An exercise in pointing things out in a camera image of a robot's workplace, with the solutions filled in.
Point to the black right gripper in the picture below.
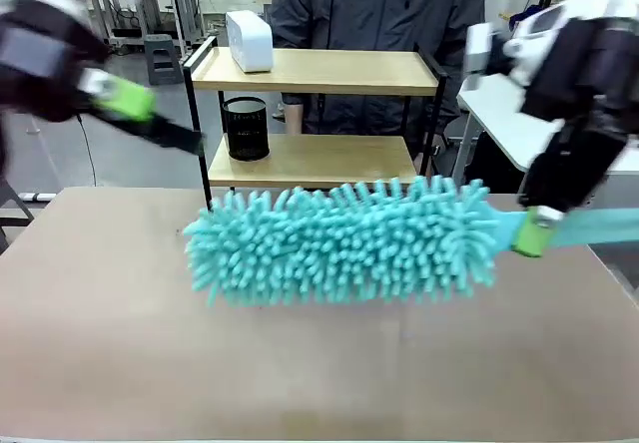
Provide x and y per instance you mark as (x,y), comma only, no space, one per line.
(594,89)

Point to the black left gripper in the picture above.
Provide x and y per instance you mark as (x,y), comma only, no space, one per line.
(45,89)

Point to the white electronic device box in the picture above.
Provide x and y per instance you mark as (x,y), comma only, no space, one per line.
(252,44)

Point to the teal chenille duster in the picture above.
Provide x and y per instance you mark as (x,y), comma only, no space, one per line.
(339,243)

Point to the person's right hand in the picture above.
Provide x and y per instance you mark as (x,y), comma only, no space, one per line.
(294,119)

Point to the grey plastic step stool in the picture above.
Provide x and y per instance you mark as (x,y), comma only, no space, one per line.
(164,59)

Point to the black mesh pen holder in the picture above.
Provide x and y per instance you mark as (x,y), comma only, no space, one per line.
(247,133)

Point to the white side table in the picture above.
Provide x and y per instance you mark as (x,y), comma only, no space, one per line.
(494,114)

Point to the white floor power strip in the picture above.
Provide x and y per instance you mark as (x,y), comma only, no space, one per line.
(32,196)

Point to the person in grey jacket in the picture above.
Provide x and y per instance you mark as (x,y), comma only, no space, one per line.
(374,14)

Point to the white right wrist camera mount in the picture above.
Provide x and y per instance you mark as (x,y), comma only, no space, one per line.
(479,54)

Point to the two-tier wooden black-frame shelf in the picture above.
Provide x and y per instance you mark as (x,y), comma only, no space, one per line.
(319,158)

